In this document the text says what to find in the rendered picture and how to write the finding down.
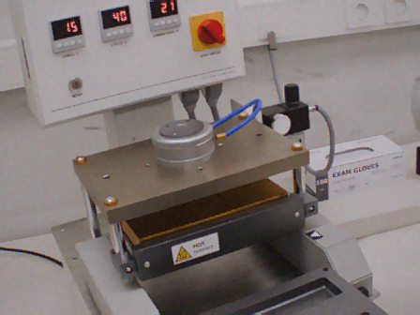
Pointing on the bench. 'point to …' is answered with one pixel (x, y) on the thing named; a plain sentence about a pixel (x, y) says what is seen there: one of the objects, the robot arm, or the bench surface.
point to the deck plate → (240, 270)
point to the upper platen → (201, 211)
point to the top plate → (187, 164)
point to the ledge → (372, 202)
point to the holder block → (305, 298)
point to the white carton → (355, 167)
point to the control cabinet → (126, 60)
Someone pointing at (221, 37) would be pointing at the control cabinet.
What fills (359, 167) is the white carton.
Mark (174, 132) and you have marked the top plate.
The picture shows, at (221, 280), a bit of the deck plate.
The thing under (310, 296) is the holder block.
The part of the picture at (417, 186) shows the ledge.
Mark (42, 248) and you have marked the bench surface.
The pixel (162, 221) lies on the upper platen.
